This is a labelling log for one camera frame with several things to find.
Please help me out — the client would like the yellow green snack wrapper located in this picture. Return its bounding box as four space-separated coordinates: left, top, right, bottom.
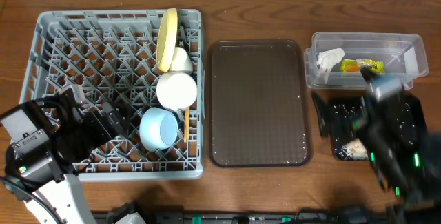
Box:
340 59 385 73

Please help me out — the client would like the white tissue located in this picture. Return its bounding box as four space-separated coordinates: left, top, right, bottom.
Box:
317 48 345 73

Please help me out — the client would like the light blue bowl with rice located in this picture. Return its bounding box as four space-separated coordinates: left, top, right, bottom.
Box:
139 108 178 151

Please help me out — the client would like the pink bowl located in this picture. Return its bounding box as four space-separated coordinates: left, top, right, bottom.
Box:
156 72 198 112

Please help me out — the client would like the wooden chopstick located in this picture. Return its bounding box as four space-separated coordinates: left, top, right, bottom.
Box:
184 108 190 143

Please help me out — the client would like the white cup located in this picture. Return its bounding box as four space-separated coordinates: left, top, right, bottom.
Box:
169 47 193 74

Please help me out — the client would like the yellow plate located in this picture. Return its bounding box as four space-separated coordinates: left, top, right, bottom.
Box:
156 8 178 72

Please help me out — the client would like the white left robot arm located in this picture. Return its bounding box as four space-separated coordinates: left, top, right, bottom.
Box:
1 85 132 223

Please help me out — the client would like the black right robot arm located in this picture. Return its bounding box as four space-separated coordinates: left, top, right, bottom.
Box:
311 68 440 223

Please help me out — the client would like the grey plastic dishwasher rack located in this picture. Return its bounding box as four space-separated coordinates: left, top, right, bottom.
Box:
20 9 205 182

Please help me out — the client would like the black plastic tray bin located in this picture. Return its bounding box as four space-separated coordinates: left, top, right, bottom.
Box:
329 95 427 147

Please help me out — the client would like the spilled rice pile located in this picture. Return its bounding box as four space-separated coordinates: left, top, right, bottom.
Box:
336 103 420 161

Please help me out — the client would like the dark brown serving tray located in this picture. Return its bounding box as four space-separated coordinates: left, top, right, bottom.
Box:
207 40 313 168

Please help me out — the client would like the clear plastic bin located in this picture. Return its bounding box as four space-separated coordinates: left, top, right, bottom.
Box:
305 32 429 90

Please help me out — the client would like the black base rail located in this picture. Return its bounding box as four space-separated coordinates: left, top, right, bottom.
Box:
92 202 389 224

